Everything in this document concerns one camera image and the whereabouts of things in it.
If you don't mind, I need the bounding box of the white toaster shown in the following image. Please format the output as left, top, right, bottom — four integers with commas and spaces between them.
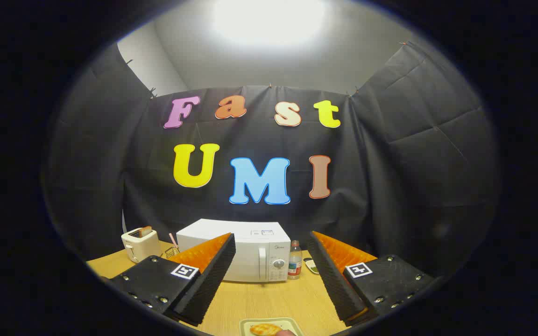
121, 228, 162, 263

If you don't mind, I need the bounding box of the clear plastic water bottle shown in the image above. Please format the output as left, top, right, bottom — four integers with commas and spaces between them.
288, 240, 303, 280

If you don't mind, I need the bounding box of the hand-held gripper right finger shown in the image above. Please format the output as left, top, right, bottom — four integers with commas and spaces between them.
307, 231, 438, 327

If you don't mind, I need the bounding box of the white rectangular plate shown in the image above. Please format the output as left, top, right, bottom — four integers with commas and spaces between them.
240, 317, 304, 336

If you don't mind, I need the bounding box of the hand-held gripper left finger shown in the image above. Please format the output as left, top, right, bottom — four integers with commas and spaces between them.
109, 232, 236, 327

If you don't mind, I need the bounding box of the round golden baked bun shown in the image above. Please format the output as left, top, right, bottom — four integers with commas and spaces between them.
249, 323, 283, 336

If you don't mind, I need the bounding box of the white microwave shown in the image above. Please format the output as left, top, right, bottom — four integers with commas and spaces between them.
176, 218, 291, 283

